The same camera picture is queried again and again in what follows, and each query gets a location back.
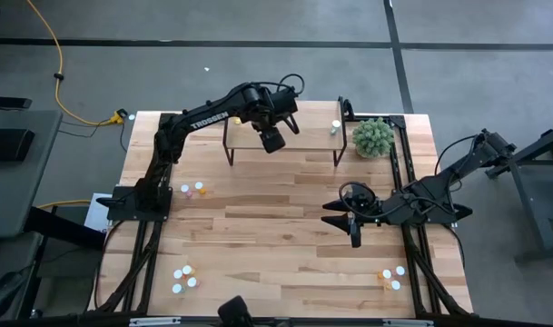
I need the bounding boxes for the yellow power cable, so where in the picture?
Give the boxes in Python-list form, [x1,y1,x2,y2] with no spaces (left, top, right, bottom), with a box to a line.
[25,0,125,127]
[37,198,92,210]

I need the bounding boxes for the black desk leg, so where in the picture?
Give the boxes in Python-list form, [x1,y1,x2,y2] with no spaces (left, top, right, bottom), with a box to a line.
[24,206,107,251]

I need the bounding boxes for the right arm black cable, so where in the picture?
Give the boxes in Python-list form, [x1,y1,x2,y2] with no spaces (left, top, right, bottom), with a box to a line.
[338,181,422,220]

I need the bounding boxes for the black flat bar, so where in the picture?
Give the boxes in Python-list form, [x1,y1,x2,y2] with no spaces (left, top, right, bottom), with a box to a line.
[0,95,34,111]

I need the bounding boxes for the green potted plant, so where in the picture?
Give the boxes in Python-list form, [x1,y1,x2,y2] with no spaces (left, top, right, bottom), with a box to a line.
[351,116,396,159]

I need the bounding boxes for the silver metal bracket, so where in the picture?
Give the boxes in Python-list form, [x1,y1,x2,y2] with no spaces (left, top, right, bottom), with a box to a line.
[128,317,182,327]
[383,318,435,327]

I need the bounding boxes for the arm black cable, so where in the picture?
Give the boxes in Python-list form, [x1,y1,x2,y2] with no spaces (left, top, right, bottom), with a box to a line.
[252,73,306,99]
[338,181,422,220]

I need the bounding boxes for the grey office desk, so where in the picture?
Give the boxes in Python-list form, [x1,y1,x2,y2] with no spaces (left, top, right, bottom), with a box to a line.
[0,108,64,241]

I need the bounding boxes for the black metal stand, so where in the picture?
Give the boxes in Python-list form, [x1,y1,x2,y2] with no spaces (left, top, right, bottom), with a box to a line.
[484,122,553,264]

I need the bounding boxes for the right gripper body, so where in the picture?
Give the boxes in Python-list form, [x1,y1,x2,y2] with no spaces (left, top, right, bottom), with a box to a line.
[346,184,387,249]

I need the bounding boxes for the white paper sheet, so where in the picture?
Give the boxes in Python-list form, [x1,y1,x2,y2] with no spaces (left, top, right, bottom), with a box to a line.
[84,193,114,233]

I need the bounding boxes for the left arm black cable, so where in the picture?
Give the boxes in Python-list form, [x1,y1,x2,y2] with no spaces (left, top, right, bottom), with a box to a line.
[252,73,306,99]

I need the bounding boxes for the black aluminium frame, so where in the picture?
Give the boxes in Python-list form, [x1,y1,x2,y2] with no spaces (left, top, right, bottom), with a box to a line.
[88,102,475,319]

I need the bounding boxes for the black device blue light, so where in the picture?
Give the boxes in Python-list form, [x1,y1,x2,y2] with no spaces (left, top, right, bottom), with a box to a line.
[0,271,27,320]

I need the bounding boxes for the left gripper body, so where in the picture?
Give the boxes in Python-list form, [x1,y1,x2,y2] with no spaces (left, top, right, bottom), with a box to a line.
[252,89,301,154]

